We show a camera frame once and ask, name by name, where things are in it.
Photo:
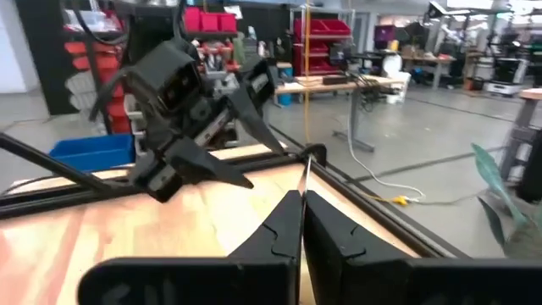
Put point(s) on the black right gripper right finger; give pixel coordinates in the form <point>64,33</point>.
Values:
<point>423,281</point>

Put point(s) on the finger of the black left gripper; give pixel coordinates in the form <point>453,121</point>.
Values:
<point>258,84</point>
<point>190,165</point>

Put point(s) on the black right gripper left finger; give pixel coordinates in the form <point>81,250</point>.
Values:
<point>190,281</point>

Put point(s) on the wooden table grey legs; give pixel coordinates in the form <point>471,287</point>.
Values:
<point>322,87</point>

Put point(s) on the red storage bin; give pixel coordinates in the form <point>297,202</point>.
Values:
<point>192,19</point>
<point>227,22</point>
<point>209,22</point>

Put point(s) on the red bin shelf rack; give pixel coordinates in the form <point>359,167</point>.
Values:
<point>322,27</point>

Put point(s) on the red orange bin rack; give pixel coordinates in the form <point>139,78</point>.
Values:
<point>112,63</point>

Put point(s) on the blue plastic bin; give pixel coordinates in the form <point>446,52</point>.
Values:
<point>93,152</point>

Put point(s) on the green plant in white pot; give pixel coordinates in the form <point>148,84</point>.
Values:
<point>491,178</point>

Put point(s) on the black cabinet panel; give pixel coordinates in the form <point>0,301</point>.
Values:
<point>42,55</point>

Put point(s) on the wooden top workbench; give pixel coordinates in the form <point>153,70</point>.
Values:
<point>523,118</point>

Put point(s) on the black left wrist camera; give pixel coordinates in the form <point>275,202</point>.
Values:
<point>163,78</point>

